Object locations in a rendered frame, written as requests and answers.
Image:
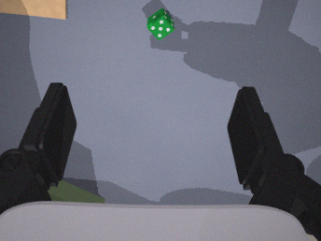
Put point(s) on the green die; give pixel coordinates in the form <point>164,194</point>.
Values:
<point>160,24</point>

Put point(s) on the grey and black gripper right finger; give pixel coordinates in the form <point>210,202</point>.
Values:
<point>276,178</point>

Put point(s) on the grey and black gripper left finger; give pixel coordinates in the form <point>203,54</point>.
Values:
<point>27,173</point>

